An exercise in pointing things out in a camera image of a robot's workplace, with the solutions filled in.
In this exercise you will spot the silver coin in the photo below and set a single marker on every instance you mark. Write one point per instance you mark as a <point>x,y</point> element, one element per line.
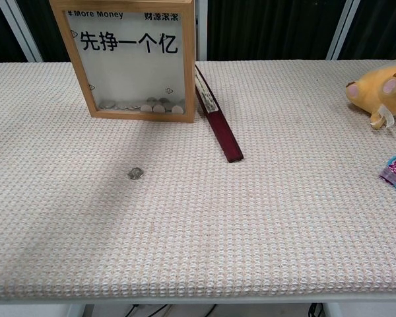
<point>177,109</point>
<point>158,108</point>
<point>146,107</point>
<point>135,106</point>
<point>122,106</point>
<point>107,105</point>
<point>136,173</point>

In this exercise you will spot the wooden framed money box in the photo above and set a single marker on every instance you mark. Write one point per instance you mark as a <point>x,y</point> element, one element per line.
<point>132,76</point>

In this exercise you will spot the dark red folded fan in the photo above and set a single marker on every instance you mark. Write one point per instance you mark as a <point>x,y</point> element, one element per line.
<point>222,132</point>

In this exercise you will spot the beige woven tablecloth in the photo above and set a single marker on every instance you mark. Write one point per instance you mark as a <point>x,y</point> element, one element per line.
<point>217,214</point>

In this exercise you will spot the white metal frame post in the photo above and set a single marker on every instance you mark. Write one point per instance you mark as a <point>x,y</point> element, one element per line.
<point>201,33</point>
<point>23,33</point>
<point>344,29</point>

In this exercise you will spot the yellow plush toy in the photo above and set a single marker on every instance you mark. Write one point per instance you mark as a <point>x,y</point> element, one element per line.
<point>373,92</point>

